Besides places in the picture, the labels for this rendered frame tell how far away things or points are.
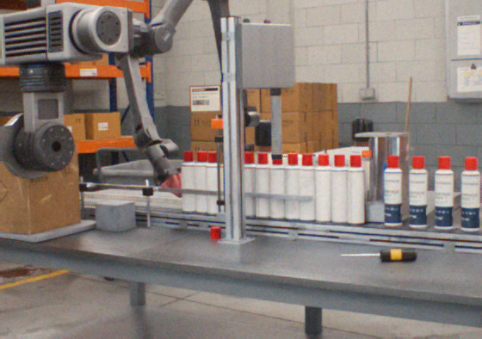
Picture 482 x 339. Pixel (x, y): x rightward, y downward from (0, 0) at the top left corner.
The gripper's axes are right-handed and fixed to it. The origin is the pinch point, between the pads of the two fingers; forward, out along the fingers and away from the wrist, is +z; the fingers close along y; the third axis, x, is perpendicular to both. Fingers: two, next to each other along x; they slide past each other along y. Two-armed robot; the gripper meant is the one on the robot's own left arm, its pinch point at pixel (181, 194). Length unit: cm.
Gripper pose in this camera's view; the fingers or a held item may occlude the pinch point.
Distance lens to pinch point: 237.2
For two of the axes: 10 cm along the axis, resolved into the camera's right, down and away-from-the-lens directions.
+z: 5.5, 8.0, -2.3
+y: 4.9, -0.9, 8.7
